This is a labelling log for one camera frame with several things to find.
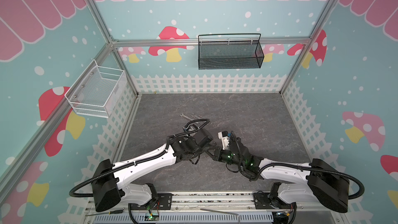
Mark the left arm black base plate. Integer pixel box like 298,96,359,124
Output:
131,193,173,211

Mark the right green circuit board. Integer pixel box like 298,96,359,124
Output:
275,211,290,218

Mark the black mesh wall basket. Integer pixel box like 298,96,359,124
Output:
198,33,264,70

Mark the black handled screwdriver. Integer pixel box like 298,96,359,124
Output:
86,209,123,217

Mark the left green circuit board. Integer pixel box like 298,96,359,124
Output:
145,213,159,222

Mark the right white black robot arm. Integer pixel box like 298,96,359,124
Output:
207,131,365,213

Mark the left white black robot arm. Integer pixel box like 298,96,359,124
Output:
69,119,212,212

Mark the green circuit board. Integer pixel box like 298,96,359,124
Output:
275,211,290,218
145,213,159,222

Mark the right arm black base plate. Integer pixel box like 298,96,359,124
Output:
253,191,292,209

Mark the long silver wrench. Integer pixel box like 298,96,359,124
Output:
180,114,193,121

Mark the grey metal hex key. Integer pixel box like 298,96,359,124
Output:
200,208,241,224

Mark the white mesh wall basket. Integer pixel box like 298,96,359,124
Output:
65,60,127,118

